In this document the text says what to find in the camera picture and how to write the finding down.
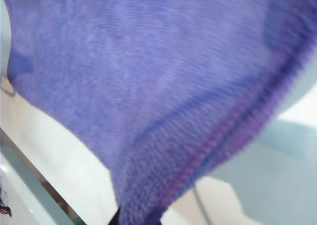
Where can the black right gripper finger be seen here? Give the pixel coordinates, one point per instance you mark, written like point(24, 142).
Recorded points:
point(116, 217)

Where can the purple microfiber cloth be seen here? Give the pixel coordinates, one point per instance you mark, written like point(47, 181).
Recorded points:
point(148, 73)

